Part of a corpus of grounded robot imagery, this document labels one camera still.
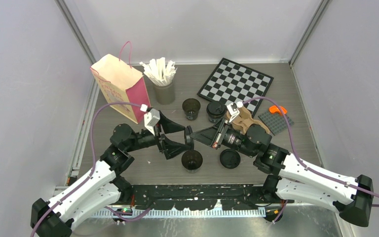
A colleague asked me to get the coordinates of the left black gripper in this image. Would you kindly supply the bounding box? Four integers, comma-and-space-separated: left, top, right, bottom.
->
125, 111, 190, 158

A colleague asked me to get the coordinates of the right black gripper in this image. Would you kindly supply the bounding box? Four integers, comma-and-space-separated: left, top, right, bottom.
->
190, 117, 256, 158

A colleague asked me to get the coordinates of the black lidded coffee cup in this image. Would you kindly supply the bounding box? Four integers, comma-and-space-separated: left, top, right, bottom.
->
206, 101, 226, 123

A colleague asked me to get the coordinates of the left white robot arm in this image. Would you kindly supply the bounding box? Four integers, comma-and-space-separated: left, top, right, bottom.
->
31, 111, 194, 237

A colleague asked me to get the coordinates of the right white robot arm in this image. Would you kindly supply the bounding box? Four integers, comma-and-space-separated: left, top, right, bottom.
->
190, 118, 373, 227

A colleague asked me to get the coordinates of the black coffee cup lid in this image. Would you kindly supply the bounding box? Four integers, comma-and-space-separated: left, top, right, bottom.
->
219, 149, 241, 169

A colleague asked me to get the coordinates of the brown cardboard cup carrier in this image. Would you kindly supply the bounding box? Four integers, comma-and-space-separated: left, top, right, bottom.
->
231, 107, 271, 134

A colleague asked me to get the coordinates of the grey cylindrical straw holder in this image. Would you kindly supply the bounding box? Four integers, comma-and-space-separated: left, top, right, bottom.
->
153, 82, 175, 105

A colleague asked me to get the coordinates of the black and white chessboard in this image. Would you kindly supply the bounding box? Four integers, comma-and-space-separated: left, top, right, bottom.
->
197, 58, 274, 105

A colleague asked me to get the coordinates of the grey studded building baseplate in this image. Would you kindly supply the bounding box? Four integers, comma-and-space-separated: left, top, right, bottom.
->
258, 111, 287, 135

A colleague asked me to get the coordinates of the orange curved plastic piece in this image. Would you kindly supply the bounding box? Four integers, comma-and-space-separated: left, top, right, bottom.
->
268, 105, 287, 116

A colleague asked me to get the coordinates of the bundle of white wrapped straws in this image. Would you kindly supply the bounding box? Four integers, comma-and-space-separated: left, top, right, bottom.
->
139, 57, 177, 87

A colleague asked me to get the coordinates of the pink and cream paper bag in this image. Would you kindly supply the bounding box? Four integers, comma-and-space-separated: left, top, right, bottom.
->
90, 54, 151, 124

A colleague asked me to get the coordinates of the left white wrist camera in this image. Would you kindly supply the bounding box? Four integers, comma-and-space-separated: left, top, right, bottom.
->
144, 108, 160, 136

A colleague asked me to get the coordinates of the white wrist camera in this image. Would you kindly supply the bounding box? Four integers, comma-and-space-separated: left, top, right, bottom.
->
144, 108, 160, 136
226, 101, 243, 124

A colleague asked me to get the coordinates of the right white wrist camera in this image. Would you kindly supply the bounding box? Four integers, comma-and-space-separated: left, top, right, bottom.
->
226, 101, 243, 124

